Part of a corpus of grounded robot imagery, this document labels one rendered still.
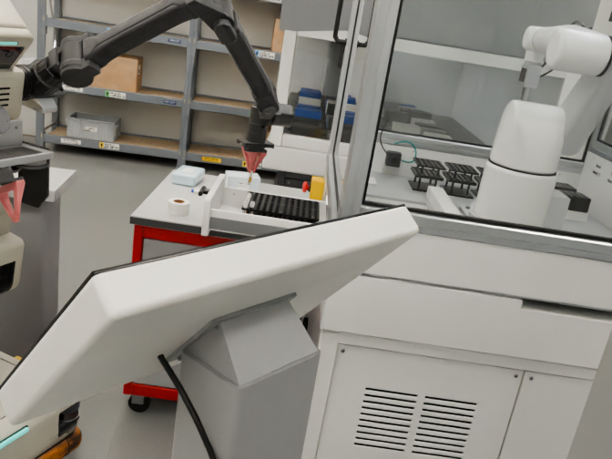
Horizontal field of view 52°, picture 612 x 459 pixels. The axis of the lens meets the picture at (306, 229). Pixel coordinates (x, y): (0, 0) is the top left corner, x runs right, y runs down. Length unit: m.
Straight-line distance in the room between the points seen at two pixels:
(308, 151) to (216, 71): 3.37
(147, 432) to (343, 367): 1.06
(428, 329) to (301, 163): 1.39
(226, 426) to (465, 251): 0.73
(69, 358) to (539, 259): 1.01
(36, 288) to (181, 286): 1.85
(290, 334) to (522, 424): 0.88
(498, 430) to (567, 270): 0.42
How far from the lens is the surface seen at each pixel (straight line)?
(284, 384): 0.84
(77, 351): 0.66
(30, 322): 2.53
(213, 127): 6.02
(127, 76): 5.61
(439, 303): 1.40
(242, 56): 1.66
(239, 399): 0.78
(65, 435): 2.14
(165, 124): 6.05
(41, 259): 2.41
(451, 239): 1.35
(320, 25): 2.59
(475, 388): 1.53
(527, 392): 1.57
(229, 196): 2.00
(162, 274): 0.63
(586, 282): 1.47
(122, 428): 2.38
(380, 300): 1.38
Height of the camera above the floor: 1.45
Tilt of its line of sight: 19 degrees down
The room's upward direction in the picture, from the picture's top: 9 degrees clockwise
